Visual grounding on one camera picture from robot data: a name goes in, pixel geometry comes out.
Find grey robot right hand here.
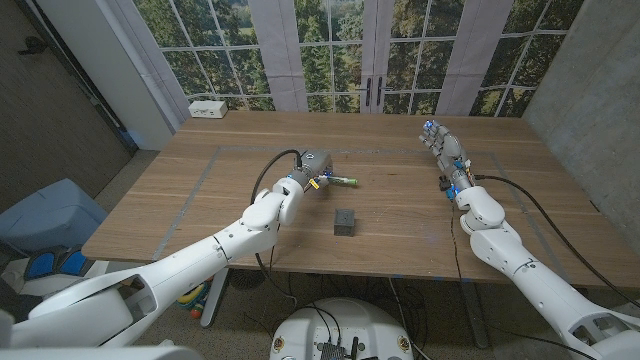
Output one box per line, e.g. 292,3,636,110
418,118,474,194

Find basket of toy fruit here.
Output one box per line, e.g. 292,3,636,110
175,282,211,320

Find black round mesh object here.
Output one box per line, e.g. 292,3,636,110
228,269,269,291

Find dark grey block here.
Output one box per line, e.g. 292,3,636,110
333,208,357,238

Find grey table leg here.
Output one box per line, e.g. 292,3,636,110
457,279,491,350

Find blue black foot pedals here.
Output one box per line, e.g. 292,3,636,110
23,245,90,281

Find printed window backdrop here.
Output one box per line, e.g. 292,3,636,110
107,0,586,119

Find white power box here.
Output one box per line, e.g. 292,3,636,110
188,100,229,120

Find white table leg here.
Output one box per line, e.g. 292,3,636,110
200,268,230,330

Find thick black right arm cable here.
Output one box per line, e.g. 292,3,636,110
473,173,640,309

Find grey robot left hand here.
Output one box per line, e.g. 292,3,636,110
287,148,335,192

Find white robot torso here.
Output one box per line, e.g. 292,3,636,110
269,297,415,360

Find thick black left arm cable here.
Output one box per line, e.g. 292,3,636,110
249,148,304,206

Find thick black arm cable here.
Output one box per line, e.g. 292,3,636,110
249,148,304,206
473,173,640,309

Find blue plastic bin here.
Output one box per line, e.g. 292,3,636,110
0,178,109,254

